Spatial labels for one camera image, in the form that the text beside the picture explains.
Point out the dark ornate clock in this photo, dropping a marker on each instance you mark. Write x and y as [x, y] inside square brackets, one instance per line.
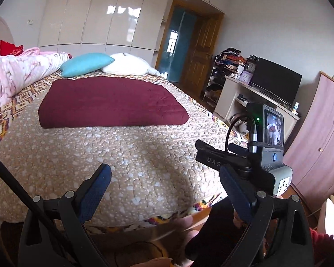
[251, 66]

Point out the beige headboard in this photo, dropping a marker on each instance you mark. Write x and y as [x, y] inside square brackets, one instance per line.
[0, 30]

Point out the person's right hand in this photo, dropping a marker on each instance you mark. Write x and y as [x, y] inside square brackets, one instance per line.
[239, 219]

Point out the person's dark trouser leg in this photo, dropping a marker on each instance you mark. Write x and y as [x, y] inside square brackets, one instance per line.
[211, 228]

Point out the black flat television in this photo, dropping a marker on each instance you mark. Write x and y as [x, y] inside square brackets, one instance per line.
[275, 80]

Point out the white television stand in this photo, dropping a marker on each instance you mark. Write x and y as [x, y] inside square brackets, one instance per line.
[225, 100]

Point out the white pillow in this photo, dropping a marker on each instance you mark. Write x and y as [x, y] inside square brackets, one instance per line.
[128, 65]

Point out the purple clock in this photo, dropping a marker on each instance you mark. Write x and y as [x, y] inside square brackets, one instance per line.
[246, 77]

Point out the maroon blanket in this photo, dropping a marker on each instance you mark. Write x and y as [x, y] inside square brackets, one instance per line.
[114, 103]

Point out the bed with patterned cover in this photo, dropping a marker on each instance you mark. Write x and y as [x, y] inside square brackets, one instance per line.
[100, 158]

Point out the pink floral quilt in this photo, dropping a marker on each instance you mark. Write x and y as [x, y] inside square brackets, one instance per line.
[16, 72]

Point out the black set-top box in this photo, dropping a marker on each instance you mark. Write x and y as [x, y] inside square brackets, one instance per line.
[242, 98]

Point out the small white bottle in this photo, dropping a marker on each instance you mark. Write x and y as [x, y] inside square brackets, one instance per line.
[296, 107]

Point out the light blue pillow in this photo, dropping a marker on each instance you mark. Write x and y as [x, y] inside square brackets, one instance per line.
[86, 64]

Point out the white rounded object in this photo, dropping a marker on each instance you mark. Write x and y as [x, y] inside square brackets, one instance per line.
[329, 217]

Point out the wooden door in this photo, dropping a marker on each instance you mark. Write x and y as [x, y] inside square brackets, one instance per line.
[203, 52]

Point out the shelf rack with clothes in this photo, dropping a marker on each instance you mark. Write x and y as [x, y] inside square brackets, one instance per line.
[222, 69]

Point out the white glossy wardrobe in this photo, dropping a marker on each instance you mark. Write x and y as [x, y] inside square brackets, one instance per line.
[100, 14]

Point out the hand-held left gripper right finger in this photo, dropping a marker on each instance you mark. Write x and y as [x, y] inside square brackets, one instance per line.
[236, 194]

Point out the pink wooden cabinet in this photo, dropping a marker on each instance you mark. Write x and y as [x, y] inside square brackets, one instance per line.
[317, 133]

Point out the red cloth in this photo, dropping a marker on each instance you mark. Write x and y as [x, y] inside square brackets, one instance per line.
[2, 48]

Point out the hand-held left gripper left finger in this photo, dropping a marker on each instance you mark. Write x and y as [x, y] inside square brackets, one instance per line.
[96, 189]

